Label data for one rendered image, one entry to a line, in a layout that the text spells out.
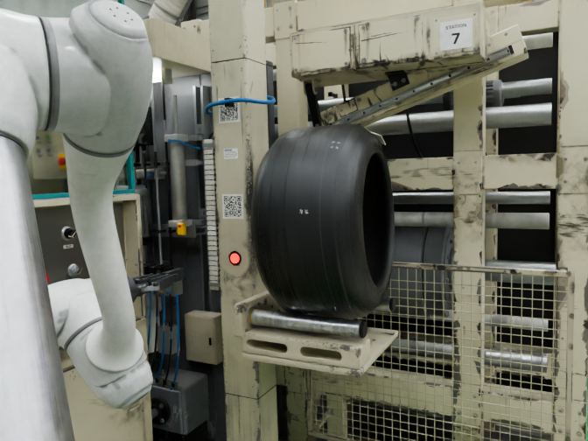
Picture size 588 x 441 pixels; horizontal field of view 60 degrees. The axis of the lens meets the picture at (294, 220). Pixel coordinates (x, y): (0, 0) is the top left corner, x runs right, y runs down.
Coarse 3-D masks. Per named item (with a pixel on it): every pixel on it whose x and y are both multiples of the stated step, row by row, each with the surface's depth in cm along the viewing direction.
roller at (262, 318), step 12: (252, 312) 148; (264, 312) 146; (276, 312) 145; (252, 324) 149; (264, 324) 146; (276, 324) 144; (288, 324) 142; (300, 324) 140; (312, 324) 139; (324, 324) 137; (336, 324) 136; (348, 324) 135; (360, 324) 133; (348, 336) 135; (360, 336) 133
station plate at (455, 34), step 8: (440, 24) 149; (448, 24) 148; (456, 24) 147; (464, 24) 146; (440, 32) 149; (448, 32) 148; (456, 32) 147; (464, 32) 146; (440, 40) 149; (448, 40) 148; (456, 40) 147; (464, 40) 146; (440, 48) 149; (448, 48) 148; (456, 48) 147
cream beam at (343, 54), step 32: (320, 32) 165; (352, 32) 161; (384, 32) 156; (416, 32) 152; (480, 32) 145; (320, 64) 166; (352, 64) 162; (384, 64) 157; (416, 64) 157; (448, 64) 158
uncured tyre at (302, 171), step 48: (288, 144) 136; (288, 192) 127; (336, 192) 123; (384, 192) 163; (288, 240) 127; (336, 240) 123; (384, 240) 169; (288, 288) 133; (336, 288) 128; (384, 288) 149
